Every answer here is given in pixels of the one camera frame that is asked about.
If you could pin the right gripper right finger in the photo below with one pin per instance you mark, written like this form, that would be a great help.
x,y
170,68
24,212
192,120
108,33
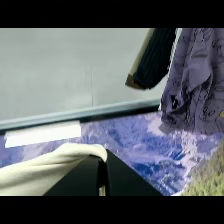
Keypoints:
x,y
126,180

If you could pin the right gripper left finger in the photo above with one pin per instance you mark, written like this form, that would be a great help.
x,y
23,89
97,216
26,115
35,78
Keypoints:
x,y
83,180

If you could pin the beige pants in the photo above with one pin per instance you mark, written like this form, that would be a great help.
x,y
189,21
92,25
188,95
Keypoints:
x,y
40,171

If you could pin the purple printed garment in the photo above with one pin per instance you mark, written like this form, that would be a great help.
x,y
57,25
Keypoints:
x,y
196,80

